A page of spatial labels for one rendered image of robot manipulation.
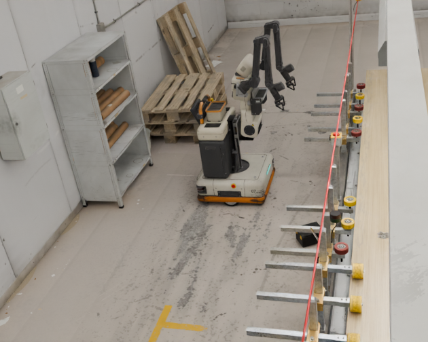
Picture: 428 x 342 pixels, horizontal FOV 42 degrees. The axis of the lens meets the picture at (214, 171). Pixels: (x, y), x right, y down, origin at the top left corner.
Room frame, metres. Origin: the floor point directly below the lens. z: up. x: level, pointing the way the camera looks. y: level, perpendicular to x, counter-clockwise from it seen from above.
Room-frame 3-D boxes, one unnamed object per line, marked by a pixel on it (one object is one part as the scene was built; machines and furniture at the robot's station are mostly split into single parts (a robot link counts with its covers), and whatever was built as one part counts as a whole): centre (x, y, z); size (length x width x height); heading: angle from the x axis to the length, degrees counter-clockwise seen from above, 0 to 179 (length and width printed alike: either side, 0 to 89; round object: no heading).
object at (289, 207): (3.08, -0.66, 0.82); 0.43 x 0.03 x 0.04; 71
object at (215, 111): (4.85, -0.10, 0.87); 0.23 x 0.15 x 0.11; 161
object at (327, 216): (2.61, -0.60, 0.87); 0.04 x 0.04 x 0.48; 71
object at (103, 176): (5.29, 1.03, 0.78); 0.90 x 0.45 x 1.55; 161
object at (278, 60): (4.87, -0.73, 1.40); 0.11 x 0.06 x 0.43; 162
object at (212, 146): (4.85, -0.13, 0.59); 0.55 x 0.34 x 0.83; 161
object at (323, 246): (2.37, -0.52, 0.94); 0.04 x 0.04 x 0.48; 71
